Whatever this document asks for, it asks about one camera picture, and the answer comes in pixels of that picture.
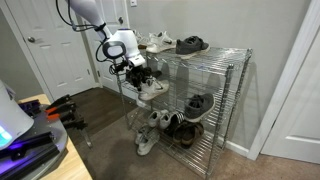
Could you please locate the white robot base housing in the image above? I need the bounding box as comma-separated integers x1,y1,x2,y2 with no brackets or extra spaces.
0,79,35,150

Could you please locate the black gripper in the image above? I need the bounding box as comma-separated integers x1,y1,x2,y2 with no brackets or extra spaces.
125,64,153,93

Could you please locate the white sneaker with black swoosh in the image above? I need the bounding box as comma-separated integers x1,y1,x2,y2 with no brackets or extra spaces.
137,77,170,102
145,30,177,54

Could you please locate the gray round base plate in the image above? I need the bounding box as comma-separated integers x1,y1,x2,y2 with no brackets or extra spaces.
0,104,70,180

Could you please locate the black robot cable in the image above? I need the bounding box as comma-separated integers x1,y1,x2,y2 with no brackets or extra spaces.
54,0,108,33

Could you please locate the chrome wire shoe rack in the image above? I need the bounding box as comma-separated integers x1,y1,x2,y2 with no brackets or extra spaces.
113,45,253,178

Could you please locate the white panel door silver knob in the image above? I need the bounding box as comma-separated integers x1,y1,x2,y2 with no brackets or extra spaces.
4,0,98,101

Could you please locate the brown leather shoe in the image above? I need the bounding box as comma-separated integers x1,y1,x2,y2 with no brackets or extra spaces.
172,120,193,144
180,122,205,150

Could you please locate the black clamp orange handle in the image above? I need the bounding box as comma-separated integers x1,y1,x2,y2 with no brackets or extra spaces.
46,110,89,131
44,94,78,116

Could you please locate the purple bracket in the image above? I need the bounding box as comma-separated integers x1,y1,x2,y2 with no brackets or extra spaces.
18,99,43,118

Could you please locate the small white sneaker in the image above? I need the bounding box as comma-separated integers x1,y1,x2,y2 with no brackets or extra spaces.
147,109,163,128
158,109,173,131

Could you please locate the silver clamp bar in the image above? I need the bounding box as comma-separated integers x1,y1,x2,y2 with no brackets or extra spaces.
79,127,94,150

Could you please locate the light gray worn sneaker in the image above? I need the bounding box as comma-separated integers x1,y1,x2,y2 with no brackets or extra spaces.
134,124,151,145
136,129,161,157

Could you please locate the white panel door dark knob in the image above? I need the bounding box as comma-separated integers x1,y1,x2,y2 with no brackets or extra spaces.
76,0,148,101

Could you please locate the black striped slide sandal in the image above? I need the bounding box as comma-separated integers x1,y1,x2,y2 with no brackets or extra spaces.
164,111,185,136

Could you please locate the white door with wide frame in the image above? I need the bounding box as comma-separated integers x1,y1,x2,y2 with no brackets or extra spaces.
247,0,320,165

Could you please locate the black aluminum rail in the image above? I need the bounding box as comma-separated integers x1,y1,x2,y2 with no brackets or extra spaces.
0,144,61,180
0,131,56,162

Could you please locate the white baseboard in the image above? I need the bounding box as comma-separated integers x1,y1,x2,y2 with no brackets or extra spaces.
225,140,251,158

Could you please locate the dark gray sneaker white sole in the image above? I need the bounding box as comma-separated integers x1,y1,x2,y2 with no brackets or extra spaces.
175,35,211,60
184,92,215,123

